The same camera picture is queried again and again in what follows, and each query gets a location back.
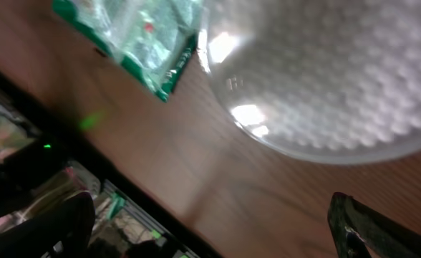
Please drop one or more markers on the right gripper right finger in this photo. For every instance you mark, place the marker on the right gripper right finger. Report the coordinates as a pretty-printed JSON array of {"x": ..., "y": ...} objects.
[{"x": 356, "y": 229}]

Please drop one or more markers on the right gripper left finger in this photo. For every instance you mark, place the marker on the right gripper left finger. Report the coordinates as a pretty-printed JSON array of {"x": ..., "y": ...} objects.
[{"x": 63, "y": 231}]

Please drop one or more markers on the white cylindrical container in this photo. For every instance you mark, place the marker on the white cylindrical container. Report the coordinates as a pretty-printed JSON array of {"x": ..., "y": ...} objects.
[{"x": 327, "y": 81}]

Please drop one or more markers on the mint green wipes pack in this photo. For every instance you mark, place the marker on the mint green wipes pack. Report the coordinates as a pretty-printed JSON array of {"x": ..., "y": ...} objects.
[{"x": 149, "y": 36}]

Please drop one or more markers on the green 3M gloves package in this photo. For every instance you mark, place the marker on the green 3M gloves package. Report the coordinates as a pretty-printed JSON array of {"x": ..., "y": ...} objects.
[{"x": 174, "y": 77}]

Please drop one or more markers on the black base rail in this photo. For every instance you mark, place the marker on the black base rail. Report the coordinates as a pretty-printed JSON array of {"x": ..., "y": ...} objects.
[{"x": 59, "y": 163}]

